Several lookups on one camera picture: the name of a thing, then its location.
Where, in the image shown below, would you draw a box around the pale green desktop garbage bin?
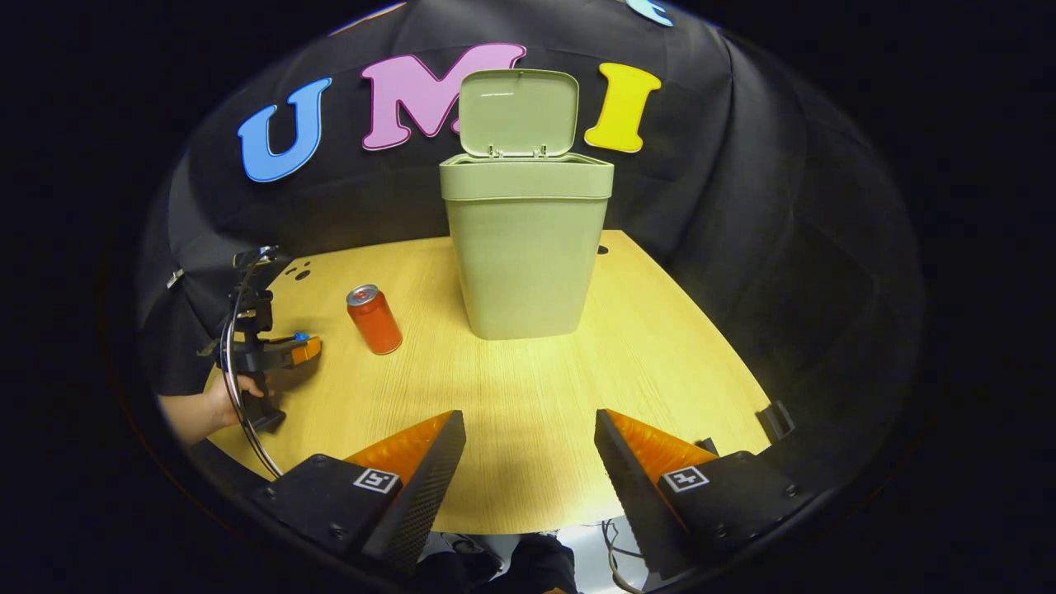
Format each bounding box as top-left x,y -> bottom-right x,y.
439,68 -> 615,341

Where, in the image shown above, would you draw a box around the black desk edge bracket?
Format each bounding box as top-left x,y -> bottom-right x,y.
757,400 -> 797,442

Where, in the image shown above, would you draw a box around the white floor cable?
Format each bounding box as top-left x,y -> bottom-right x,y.
601,520 -> 646,594

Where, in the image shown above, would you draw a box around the orange pop can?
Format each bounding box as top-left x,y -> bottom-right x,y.
346,284 -> 403,356

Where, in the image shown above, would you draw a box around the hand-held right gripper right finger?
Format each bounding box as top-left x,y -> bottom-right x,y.
594,408 -> 805,578

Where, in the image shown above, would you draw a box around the person's dark trousers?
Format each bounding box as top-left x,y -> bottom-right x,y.
421,532 -> 580,594

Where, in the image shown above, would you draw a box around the thin gripper cable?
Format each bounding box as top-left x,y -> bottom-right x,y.
219,280 -> 285,481

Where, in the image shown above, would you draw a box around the black backdrop cloth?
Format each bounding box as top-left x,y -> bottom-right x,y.
136,0 -> 925,496

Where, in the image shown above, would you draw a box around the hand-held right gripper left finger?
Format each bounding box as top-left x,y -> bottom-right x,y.
252,410 -> 467,574

